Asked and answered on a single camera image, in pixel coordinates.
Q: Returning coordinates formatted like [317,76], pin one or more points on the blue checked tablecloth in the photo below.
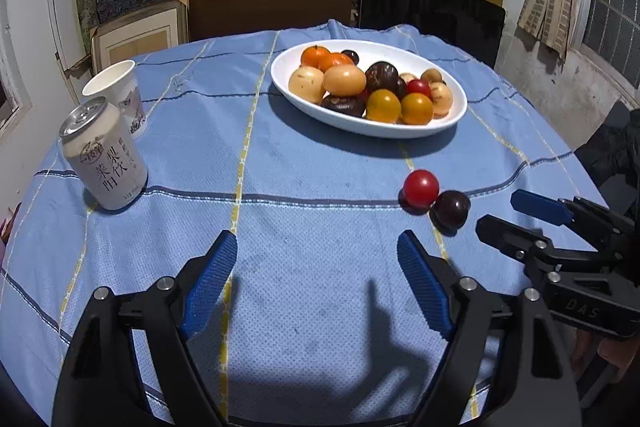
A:
[321,327]

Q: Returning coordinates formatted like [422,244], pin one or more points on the black panel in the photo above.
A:
[475,26]

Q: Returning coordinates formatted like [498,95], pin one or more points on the white paper cup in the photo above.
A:
[118,83]

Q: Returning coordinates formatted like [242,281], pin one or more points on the large dark purple mangosteen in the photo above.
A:
[381,75]

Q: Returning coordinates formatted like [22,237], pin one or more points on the small orange tangerine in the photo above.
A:
[313,55]

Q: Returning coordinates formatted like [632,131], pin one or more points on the beige spotted fruit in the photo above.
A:
[442,99]

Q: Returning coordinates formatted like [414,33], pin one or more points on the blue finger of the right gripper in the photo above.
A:
[528,247]
[580,215]

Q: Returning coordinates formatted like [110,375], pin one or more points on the pale yellow round fruit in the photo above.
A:
[306,82]

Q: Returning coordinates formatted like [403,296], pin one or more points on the peach coloured fruit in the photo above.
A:
[344,80]

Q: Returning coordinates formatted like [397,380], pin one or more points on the white beverage can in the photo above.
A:
[97,144]

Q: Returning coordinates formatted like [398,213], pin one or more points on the small yellow loquat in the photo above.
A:
[432,75]

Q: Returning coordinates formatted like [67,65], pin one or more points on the framed picture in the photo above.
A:
[158,26]

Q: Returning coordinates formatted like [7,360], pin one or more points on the right hand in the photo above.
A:
[620,353]

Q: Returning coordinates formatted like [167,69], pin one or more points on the dark purple fruit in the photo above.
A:
[401,88]

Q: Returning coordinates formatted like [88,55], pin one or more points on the beige striped fruit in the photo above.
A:
[407,77]

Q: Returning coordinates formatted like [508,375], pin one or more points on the white oval plate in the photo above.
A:
[369,53]

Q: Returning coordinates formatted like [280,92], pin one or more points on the brown cardboard board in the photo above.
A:
[217,18]

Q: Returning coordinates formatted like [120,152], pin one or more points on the large orange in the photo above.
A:
[334,59]

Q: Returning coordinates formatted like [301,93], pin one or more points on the orange yellow tomato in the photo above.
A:
[416,109]

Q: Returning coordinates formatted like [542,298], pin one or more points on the dark plum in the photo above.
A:
[451,210]
[352,55]

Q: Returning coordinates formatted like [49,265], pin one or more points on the red cherry tomato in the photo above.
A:
[421,189]
[419,86]

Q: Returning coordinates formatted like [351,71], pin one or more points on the dark flat fruit in plate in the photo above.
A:
[346,105]

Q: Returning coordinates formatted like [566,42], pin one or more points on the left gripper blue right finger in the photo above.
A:
[453,306]

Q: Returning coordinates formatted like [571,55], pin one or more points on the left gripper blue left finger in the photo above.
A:
[182,307]

